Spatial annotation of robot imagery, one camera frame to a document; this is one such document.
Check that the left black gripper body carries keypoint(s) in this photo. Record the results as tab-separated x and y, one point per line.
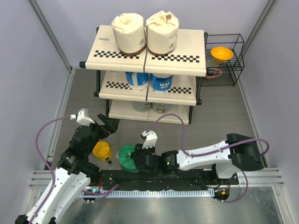
98	132

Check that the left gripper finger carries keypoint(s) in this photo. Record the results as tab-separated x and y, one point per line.
104	119
112	125

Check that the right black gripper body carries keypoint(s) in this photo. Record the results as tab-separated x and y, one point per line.
150	150

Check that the green paper roll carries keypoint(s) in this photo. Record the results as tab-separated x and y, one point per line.
124	158

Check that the grey paper roll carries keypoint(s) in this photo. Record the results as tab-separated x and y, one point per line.
141	106
161	107

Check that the blue roll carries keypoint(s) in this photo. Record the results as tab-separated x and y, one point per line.
161	82
137	81

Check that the blue roll front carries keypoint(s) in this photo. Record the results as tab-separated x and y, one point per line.
161	82

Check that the cream roll with brown band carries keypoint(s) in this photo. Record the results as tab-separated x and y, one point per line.
129	33

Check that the cream paper roll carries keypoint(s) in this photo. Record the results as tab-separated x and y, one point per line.
162	32

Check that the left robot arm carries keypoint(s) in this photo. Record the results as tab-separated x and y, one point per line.
74	172

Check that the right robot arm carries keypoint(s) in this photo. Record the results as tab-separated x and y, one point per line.
236	153

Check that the cream three-tier checkered shelf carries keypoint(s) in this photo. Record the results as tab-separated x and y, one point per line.
186	63

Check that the pink object in rack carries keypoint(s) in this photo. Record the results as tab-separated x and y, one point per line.
213	73

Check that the yellow bowl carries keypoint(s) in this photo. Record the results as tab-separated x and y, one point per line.
221	54

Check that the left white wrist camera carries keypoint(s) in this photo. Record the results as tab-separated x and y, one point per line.
82	117

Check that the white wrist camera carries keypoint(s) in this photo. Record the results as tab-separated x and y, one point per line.
82	117
150	138

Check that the yellow cup with handle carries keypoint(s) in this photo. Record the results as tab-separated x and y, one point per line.
103	152

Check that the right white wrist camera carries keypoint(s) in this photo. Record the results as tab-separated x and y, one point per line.
150	138

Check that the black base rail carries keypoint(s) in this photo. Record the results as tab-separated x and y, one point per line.
194	179

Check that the white slotted cable duct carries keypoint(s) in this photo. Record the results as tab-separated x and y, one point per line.
156	194

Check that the black wire basket rack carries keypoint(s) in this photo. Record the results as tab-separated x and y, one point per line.
231	69

